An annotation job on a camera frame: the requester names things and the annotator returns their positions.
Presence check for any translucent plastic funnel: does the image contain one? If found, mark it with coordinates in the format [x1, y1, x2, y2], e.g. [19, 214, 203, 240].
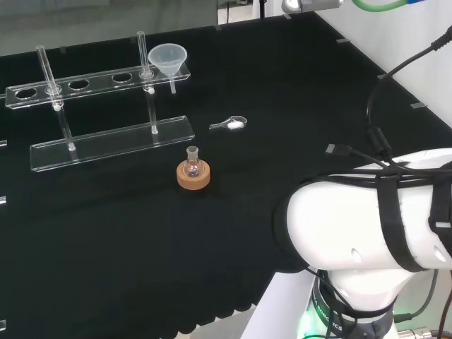
[148, 43, 189, 95]

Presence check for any glass weighing funnel with powder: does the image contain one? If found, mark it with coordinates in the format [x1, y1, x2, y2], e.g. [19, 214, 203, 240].
[208, 115, 248, 131]

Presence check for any clear acrylic funnel stand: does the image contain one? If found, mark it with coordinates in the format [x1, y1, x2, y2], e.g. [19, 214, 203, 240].
[4, 30, 196, 173]

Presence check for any small round-bottom glass flask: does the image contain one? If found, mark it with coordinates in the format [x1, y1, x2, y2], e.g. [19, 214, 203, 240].
[186, 145, 203, 179]

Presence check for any black bench cloth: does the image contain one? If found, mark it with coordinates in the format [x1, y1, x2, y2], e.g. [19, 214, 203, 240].
[0, 10, 452, 339]

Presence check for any cork ring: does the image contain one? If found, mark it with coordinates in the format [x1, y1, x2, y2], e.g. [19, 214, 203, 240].
[176, 159, 212, 191]

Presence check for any black cable with flat plug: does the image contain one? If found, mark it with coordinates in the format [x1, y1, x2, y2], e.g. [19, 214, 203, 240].
[325, 143, 389, 169]

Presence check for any black cable with ferrite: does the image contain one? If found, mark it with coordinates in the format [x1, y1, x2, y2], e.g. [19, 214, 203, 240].
[366, 28, 452, 167]

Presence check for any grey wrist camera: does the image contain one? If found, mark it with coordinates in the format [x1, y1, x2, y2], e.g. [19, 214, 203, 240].
[280, 0, 345, 14]

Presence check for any green cable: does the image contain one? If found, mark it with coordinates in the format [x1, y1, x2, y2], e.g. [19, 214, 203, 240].
[352, 0, 407, 13]

